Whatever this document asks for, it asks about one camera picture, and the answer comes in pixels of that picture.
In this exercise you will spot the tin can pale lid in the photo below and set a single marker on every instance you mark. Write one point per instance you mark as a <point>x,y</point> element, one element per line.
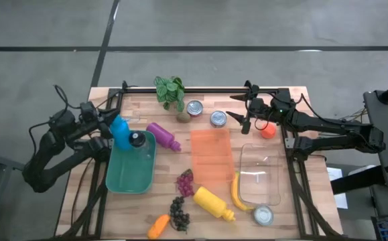
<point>263,215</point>

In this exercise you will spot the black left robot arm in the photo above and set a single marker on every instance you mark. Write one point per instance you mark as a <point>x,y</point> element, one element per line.
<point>46,160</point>

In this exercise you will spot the blue squeeze bottle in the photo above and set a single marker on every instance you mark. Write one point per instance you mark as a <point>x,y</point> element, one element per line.
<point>120,134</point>

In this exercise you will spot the silver tin can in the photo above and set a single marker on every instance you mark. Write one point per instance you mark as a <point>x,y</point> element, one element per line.
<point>218,118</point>

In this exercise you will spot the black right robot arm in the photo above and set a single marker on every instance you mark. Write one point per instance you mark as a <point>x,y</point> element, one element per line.
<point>331,125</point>

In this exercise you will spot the teal plastic bin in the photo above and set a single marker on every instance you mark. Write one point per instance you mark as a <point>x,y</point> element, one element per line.
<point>130,174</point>

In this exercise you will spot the clear bottle black lid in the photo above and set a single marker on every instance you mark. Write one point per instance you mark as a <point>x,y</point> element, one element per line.
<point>137,139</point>

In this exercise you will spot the clear plastic bin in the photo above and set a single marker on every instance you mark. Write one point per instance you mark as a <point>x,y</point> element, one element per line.
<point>260,174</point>

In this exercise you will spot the round orange toy fruit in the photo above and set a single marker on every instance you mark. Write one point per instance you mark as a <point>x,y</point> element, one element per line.
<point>268,131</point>

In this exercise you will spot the brown kiwi fruit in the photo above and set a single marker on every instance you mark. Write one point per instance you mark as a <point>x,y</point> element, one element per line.
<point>183,117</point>

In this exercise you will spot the artificial striped green plant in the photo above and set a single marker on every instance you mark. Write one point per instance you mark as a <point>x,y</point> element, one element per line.
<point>170,88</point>

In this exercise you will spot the black toy grape bunch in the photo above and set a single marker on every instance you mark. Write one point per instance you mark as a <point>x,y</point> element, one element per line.
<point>179,216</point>

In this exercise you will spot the orange toy carrot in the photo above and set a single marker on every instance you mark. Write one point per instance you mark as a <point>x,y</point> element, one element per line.
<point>158,227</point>

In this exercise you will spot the orange translucent plastic bin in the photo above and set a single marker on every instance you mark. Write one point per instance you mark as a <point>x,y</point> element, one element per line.
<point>212,157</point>

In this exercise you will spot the tin can red label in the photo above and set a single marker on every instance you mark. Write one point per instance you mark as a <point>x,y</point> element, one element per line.
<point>194,108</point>

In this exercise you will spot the red toy grape bunch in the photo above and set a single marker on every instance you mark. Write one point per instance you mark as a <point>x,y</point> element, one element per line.
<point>185,184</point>

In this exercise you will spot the white paper sheet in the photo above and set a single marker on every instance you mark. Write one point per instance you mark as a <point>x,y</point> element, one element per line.
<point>341,201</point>

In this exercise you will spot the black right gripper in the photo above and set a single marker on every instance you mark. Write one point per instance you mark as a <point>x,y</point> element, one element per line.
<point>259,107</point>

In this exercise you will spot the yellow squeeze bottle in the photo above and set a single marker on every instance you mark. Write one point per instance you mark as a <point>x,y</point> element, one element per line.
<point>210,202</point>

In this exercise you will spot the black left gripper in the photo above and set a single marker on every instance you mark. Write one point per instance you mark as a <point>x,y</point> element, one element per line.
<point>94,120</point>

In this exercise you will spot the purple squeeze bottle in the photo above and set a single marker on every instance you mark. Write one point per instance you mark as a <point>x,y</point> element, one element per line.
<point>161,135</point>

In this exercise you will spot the yellow toy banana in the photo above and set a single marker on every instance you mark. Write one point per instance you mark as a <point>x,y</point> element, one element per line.
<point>235,194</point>

